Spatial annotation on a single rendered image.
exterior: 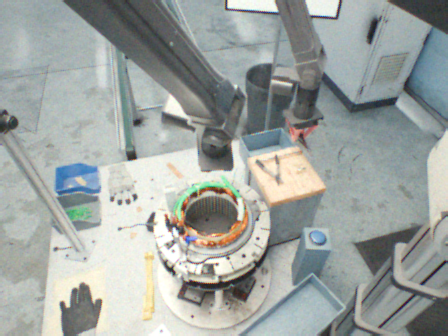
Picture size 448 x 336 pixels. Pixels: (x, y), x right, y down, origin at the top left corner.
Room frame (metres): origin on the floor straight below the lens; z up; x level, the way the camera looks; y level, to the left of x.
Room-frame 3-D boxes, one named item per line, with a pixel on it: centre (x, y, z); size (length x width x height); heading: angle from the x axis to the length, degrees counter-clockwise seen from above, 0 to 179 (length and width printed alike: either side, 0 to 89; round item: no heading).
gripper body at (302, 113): (0.74, -0.22, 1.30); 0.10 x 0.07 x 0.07; 109
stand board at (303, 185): (0.71, -0.20, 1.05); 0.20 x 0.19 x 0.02; 18
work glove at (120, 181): (0.90, 0.44, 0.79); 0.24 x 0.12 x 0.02; 16
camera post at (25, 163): (0.59, 0.52, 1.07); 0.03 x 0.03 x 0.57; 81
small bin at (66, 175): (0.89, 0.61, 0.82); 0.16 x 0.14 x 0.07; 107
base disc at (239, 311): (0.51, 0.03, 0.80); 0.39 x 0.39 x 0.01
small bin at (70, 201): (0.73, 0.57, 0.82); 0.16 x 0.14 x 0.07; 105
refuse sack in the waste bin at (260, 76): (2.12, -0.35, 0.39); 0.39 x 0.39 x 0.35
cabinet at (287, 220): (0.71, -0.20, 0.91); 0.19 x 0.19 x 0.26; 18
